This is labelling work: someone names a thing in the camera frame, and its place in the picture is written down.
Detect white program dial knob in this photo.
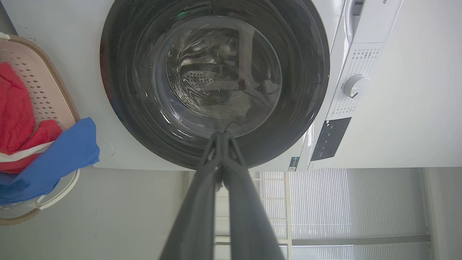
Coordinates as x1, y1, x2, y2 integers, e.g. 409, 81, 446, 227
343, 74, 371, 99

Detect black control display panel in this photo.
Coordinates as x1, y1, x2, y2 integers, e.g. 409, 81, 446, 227
310, 117, 352, 162

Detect round filter cover flap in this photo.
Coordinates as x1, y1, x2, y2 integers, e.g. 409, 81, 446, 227
92, 134, 115, 167

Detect washer door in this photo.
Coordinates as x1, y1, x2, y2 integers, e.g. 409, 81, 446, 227
100, 0, 331, 170

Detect white window blinds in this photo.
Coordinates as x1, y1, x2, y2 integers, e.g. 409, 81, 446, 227
253, 168, 432, 260

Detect steel washing machine drum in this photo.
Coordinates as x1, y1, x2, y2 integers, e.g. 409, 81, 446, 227
165, 27, 283, 119

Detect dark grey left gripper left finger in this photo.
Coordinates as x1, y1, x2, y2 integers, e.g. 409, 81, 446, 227
159, 132, 223, 260

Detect cream plastic laundry basket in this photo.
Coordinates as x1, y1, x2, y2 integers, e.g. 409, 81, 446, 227
0, 32, 81, 226

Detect white front-load washing machine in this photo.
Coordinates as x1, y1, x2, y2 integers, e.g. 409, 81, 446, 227
0, 0, 405, 172

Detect white detergent drawer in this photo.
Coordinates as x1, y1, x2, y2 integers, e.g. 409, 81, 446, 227
345, 0, 366, 44

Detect blue garment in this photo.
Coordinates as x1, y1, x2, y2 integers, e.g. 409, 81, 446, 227
0, 117, 100, 206

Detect red garment with white stripe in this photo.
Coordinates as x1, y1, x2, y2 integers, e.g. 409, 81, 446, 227
0, 61, 63, 174

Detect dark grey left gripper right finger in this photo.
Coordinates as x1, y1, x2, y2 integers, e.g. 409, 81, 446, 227
221, 131, 286, 260

